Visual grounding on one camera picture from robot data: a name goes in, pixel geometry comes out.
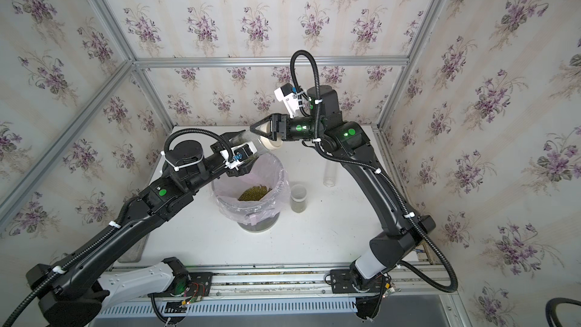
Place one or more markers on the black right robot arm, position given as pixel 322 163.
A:
pixel 315 116

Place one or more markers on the mesh bin with plastic bag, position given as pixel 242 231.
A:
pixel 257 216

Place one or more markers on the aluminium frame post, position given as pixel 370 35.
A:
pixel 119 40
pixel 419 42

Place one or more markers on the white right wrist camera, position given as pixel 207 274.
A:
pixel 292 99

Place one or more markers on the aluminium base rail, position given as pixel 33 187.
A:
pixel 285 291

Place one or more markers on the aluminium frame crossbar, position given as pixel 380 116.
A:
pixel 268 62

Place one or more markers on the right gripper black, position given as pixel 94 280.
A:
pixel 277 123

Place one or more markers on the jar with beige lid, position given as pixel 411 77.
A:
pixel 247 136

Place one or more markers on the grey sponge pad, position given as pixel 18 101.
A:
pixel 134 253

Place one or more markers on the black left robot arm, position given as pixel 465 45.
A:
pixel 75 289

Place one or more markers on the mung beans in bin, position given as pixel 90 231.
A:
pixel 255 193

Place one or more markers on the open clear jar middle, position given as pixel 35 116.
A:
pixel 298 198

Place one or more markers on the beige jar lid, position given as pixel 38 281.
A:
pixel 267 142

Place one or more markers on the aluminium frame post left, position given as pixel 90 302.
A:
pixel 119 40

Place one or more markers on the aluminium frame post right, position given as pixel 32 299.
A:
pixel 419 42

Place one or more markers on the clear jar with mung beans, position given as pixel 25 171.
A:
pixel 330 174

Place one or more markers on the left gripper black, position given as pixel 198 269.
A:
pixel 244 167

